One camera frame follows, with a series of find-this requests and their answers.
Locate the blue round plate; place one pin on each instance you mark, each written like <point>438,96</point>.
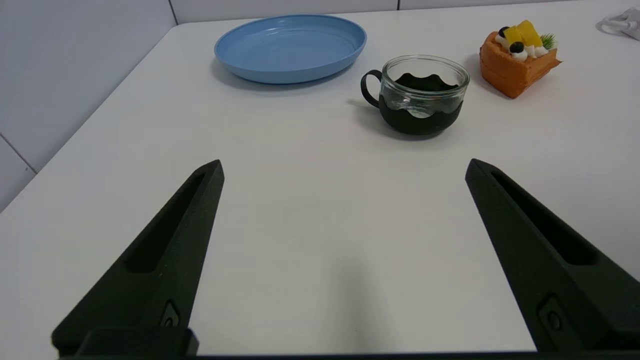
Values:
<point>290,50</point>

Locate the black clear bottle lid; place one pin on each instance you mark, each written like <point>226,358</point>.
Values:
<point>420,122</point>

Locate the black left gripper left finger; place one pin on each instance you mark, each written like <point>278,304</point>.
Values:
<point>160,260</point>

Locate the triangle waffle bread with fruit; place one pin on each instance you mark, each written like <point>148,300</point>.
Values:
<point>512,72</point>

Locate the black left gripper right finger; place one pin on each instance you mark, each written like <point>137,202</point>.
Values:
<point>565,290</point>

